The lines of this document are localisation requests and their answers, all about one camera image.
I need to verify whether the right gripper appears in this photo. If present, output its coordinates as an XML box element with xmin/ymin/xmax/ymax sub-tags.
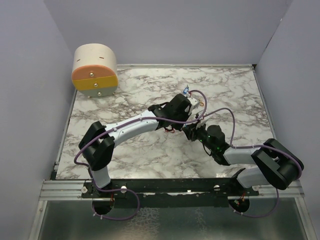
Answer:
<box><xmin>182</xmin><ymin>121</ymin><xmax>216</xmax><ymax>153</ymax></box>

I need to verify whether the red carabiner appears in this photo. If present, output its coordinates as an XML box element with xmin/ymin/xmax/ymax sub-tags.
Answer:
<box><xmin>164</xmin><ymin>127</ymin><xmax>175</xmax><ymax>133</ymax></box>

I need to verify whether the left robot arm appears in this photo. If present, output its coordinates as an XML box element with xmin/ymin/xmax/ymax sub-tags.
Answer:
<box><xmin>78</xmin><ymin>93</ymin><xmax>199</xmax><ymax>198</ymax></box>

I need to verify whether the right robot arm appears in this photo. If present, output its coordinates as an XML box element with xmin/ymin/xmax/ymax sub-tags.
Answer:
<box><xmin>182</xmin><ymin>123</ymin><xmax>304</xmax><ymax>196</ymax></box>

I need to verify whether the far blue key tag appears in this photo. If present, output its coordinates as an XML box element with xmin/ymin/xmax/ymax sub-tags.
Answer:
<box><xmin>182</xmin><ymin>85</ymin><xmax>189</xmax><ymax>95</ymax></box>

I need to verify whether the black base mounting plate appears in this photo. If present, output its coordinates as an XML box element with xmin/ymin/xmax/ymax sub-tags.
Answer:
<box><xmin>81</xmin><ymin>177</ymin><xmax>259</xmax><ymax>208</ymax></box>

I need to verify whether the round three-drawer storage box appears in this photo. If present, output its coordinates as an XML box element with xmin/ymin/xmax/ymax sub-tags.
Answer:
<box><xmin>71</xmin><ymin>43</ymin><xmax>119</xmax><ymax>98</ymax></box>

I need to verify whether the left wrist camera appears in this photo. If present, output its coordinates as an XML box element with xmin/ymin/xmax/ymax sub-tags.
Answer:
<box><xmin>188</xmin><ymin>97</ymin><xmax>200</xmax><ymax>109</ymax></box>

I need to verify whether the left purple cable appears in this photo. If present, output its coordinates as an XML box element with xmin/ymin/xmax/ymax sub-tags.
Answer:
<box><xmin>73</xmin><ymin>89</ymin><xmax>208</xmax><ymax>221</ymax></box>

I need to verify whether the aluminium rail frame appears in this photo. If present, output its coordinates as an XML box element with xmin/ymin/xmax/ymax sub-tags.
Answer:
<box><xmin>39</xmin><ymin>180</ymin><xmax>305</xmax><ymax>201</ymax></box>

